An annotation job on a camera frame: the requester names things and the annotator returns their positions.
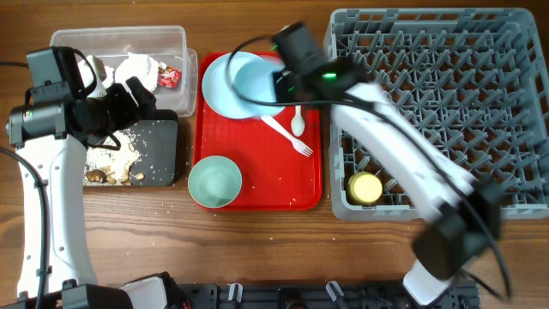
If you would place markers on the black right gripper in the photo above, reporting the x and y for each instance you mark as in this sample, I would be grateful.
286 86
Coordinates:
284 94

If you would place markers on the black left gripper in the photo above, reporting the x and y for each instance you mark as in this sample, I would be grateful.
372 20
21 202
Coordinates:
129 112

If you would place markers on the light blue food bowl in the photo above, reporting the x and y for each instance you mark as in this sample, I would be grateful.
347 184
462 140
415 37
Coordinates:
254 80

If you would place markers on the red snack wrapper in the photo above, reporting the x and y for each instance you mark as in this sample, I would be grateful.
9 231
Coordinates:
168 76

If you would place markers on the rice and food leftovers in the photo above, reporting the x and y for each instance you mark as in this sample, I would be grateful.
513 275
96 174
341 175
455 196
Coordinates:
112 167

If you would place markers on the yellow plastic cup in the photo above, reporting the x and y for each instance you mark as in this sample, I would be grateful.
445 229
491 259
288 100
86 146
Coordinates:
364 188

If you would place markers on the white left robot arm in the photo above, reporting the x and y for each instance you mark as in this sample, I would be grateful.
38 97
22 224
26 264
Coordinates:
49 136

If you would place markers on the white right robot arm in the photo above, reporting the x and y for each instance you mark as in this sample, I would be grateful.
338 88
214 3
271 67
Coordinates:
463 213

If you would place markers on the black waste tray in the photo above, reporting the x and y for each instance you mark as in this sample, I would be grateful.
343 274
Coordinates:
158 142

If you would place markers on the clear plastic waste bin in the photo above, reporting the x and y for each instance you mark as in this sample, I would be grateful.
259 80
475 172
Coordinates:
164 44

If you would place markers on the grey dishwasher rack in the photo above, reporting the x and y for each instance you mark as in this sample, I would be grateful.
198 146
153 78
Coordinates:
474 82

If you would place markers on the white plastic spoon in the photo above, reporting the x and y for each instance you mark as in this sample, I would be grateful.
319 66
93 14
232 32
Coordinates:
298 122

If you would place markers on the large crumpled white napkin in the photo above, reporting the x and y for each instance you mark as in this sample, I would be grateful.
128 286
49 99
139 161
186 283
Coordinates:
142 66

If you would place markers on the white plastic fork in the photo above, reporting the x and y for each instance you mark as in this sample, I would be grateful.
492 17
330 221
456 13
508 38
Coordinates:
298 145

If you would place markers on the light blue plate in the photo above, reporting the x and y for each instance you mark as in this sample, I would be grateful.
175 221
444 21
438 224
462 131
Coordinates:
221 98

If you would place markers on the red serving tray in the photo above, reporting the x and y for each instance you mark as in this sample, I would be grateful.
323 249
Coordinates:
275 176

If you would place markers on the mint green bowl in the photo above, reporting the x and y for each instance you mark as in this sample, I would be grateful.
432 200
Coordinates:
215 181

